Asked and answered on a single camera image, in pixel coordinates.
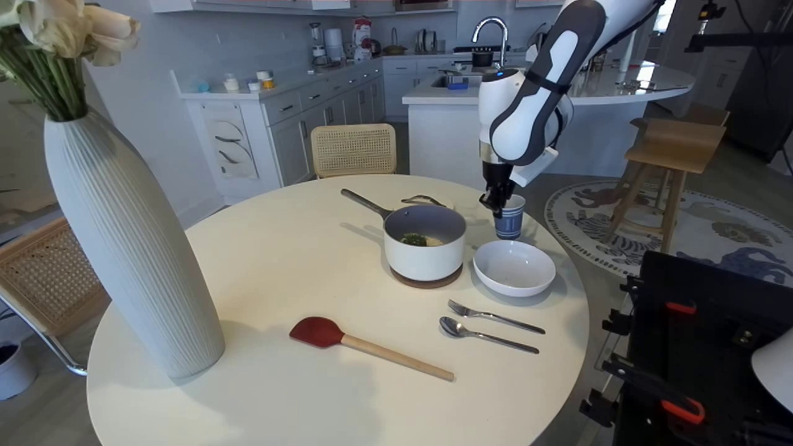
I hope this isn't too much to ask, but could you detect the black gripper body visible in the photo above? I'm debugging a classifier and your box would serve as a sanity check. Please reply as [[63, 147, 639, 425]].
[[481, 161, 515, 207]]

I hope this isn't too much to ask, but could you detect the blue white paper cup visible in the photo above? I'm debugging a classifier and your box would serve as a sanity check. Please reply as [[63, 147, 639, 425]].
[[497, 196, 527, 240]]

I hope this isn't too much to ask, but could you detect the silver fork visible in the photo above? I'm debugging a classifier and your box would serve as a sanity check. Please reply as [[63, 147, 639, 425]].
[[450, 300, 546, 334]]

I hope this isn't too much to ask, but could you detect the silver spoon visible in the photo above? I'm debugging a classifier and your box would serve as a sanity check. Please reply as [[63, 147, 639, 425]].
[[440, 318, 541, 355]]

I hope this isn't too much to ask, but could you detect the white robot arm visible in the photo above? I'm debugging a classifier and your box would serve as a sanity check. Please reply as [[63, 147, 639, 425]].
[[478, 0, 664, 216]]

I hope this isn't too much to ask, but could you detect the white ceramic bowl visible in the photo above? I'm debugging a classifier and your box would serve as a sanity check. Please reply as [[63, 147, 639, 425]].
[[473, 240, 555, 300]]

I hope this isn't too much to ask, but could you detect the white saucepan grey interior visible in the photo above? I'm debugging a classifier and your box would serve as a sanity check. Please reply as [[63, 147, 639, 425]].
[[344, 187, 466, 283]]

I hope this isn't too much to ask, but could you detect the white kitchen island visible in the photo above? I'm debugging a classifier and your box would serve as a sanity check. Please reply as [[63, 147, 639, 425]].
[[404, 62, 694, 187]]

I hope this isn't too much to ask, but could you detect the chrome kitchen faucet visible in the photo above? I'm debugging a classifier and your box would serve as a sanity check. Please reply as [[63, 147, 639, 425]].
[[472, 15, 512, 71]]

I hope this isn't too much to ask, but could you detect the wicker chair far side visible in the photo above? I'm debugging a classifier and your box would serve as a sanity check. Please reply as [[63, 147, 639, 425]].
[[310, 124, 398, 178]]

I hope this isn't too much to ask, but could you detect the wooden stool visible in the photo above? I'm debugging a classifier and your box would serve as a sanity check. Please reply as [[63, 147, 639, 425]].
[[610, 117, 727, 252]]

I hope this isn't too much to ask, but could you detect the patterned round rug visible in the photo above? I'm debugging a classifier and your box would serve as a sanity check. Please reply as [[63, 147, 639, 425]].
[[546, 183, 793, 287]]

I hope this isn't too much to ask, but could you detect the black robot cart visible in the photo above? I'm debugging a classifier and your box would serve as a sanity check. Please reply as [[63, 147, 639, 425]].
[[581, 252, 793, 446]]

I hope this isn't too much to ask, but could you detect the white kitchen cabinet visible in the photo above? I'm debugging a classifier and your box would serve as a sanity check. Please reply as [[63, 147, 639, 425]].
[[168, 56, 387, 207]]

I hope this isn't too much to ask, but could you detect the tall white ribbed vase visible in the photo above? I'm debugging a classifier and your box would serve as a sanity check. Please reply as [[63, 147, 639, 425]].
[[45, 111, 227, 382]]

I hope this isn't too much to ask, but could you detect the wicker chair near vase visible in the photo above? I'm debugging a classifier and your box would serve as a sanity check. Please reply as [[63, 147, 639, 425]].
[[0, 217, 110, 376]]

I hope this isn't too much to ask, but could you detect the cream calla lily bouquet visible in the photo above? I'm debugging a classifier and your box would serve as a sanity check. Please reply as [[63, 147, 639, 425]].
[[0, 0, 141, 122]]

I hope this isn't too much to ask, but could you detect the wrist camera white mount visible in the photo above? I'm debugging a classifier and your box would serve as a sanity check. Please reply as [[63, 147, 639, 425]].
[[512, 147, 558, 187]]

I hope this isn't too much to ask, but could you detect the red spatula wooden handle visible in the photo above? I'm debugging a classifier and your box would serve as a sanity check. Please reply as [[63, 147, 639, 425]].
[[290, 318, 453, 382]]

